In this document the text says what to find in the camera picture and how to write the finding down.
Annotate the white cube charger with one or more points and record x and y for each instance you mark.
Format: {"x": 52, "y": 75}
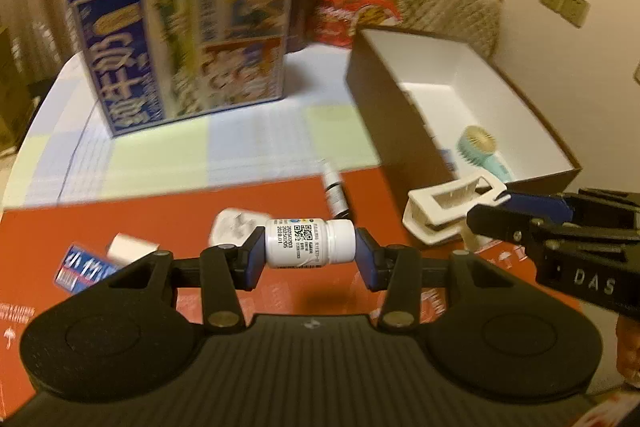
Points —
{"x": 125, "y": 249}

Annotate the cream hair claw clip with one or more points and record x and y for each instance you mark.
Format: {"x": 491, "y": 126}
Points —
{"x": 435, "y": 212}

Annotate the red instant meal bowl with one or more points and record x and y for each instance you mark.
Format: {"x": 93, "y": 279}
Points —
{"x": 345, "y": 14}

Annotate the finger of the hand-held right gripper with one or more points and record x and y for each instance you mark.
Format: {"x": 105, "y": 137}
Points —
{"x": 505, "y": 227}
{"x": 535, "y": 206}

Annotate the blue illustrated milk carton box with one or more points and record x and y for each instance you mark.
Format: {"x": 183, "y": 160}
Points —
{"x": 190, "y": 37}

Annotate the clear case with blue insert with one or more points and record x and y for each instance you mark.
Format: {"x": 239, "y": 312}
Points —
{"x": 80, "y": 269}

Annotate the white plug charger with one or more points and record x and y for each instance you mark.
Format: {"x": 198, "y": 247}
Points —
{"x": 227, "y": 227}

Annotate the pastel checked tablecloth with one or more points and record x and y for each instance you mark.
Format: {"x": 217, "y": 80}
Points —
{"x": 150, "y": 157}

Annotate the brown cardboard box white inside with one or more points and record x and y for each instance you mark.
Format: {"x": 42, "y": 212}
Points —
{"x": 380, "y": 107}

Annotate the white pill bottle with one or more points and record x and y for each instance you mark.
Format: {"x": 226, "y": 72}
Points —
{"x": 305, "y": 242}

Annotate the beige quilted chair cover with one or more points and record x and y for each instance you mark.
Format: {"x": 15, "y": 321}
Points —
{"x": 450, "y": 7}

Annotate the red printed cardboard sheet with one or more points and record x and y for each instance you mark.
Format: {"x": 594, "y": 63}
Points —
{"x": 150, "y": 222}

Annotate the teal handheld fan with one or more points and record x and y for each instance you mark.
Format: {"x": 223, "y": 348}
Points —
{"x": 477, "y": 147}

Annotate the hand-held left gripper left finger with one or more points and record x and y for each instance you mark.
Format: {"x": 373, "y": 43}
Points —
{"x": 252, "y": 257}

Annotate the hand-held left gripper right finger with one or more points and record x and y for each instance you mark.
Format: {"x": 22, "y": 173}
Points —
{"x": 365, "y": 262}

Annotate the person's right hand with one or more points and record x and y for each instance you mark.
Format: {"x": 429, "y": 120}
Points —
{"x": 629, "y": 347}

